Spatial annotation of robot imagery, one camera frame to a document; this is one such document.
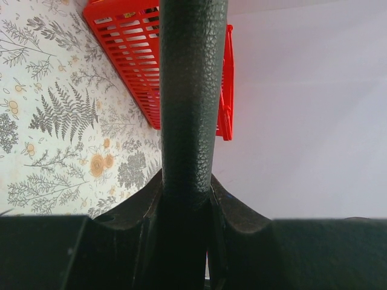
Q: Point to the floral patterned table mat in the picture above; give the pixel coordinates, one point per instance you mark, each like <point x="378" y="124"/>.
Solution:
<point x="73" y="140"/>

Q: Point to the black zippered tool case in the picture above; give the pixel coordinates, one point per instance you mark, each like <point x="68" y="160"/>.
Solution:
<point x="192" y="37"/>

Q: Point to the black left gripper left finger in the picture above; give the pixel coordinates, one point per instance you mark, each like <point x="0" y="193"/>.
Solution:
<point x="79" y="252"/>

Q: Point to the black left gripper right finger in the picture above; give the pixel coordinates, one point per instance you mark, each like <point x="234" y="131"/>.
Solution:
<point x="251" y="251"/>

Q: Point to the red plastic shopping basket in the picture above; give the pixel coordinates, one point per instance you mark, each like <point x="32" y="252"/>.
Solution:
<point x="128" y="32"/>

